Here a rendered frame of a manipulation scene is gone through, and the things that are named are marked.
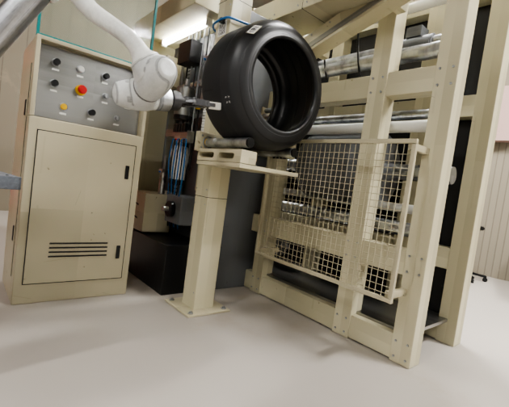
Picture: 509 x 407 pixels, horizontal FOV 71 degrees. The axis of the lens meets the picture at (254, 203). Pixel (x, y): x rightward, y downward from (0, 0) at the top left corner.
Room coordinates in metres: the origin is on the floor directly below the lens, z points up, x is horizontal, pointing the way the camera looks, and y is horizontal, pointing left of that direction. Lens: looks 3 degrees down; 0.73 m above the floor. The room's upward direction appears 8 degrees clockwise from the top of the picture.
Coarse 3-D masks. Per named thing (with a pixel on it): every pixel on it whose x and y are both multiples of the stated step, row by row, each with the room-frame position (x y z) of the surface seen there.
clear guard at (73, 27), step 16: (64, 0) 1.73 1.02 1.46; (96, 0) 1.82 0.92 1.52; (112, 0) 1.87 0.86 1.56; (128, 0) 1.92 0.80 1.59; (144, 0) 1.97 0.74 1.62; (48, 16) 1.69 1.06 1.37; (64, 16) 1.73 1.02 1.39; (80, 16) 1.78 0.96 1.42; (128, 16) 1.93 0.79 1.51; (144, 16) 1.98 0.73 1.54; (48, 32) 1.70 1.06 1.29; (64, 32) 1.74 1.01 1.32; (80, 32) 1.78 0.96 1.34; (96, 32) 1.83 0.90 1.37; (144, 32) 1.99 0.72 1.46; (96, 48) 1.84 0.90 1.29; (112, 48) 1.89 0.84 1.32
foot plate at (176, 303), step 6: (168, 300) 1.96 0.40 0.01; (174, 300) 1.97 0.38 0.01; (180, 300) 1.98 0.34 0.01; (174, 306) 1.89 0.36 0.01; (180, 306) 1.90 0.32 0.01; (186, 306) 1.91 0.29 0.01; (216, 306) 1.97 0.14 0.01; (222, 306) 1.95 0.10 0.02; (180, 312) 1.83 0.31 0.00; (186, 312) 1.83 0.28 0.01; (192, 312) 1.84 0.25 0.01; (198, 312) 1.85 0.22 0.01; (204, 312) 1.86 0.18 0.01; (210, 312) 1.87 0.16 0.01; (216, 312) 1.89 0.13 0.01; (222, 312) 1.91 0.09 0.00
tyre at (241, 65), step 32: (256, 32) 1.51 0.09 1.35; (288, 32) 1.61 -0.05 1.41; (224, 64) 1.50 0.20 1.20; (288, 64) 1.91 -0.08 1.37; (224, 96) 1.52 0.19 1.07; (288, 96) 1.98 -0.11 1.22; (320, 96) 1.79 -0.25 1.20; (224, 128) 1.64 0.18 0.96; (256, 128) 1.55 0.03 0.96; (288, 128) 1.92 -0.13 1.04
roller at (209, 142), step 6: (210, 138) 1.78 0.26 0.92; (216, 138) 1.74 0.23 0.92; (222, 138) 1.70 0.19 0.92; (228, 138) 1.66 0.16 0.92; (234, 138) 1.62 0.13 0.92; (240, 138) 1.59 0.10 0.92; (246, 138) 1.55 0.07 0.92; (252, 138) 1.56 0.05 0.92; (210, 144) 1.76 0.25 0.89; (216, 144) 1.72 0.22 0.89; (222, 144) 1.68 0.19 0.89; (228, 144) 1.65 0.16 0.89; (234, 144) 1.61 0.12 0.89; (240, 144) 1.58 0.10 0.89; (246, 144) 1.54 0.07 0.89; (252, 144) 1.56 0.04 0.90
